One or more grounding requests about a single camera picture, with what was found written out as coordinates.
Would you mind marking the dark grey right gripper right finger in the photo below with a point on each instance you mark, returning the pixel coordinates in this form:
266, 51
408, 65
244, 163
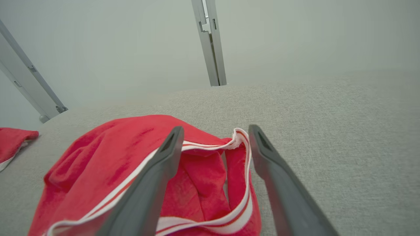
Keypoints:
288, 203

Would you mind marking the red garment with white stripes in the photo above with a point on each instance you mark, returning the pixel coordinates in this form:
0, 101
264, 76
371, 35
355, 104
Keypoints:
13, 141

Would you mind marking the red jersey with black lettering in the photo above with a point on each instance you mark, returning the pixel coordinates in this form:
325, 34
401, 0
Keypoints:
98, 164

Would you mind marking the grey metal frame post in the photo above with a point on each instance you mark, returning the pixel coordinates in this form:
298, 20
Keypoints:
26, 85
215, 59

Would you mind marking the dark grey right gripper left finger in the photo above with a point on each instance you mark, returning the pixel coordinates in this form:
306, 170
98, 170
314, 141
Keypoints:
147, 196

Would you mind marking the grey fabric sofa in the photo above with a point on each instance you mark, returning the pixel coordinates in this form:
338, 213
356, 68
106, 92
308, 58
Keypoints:
328, 131

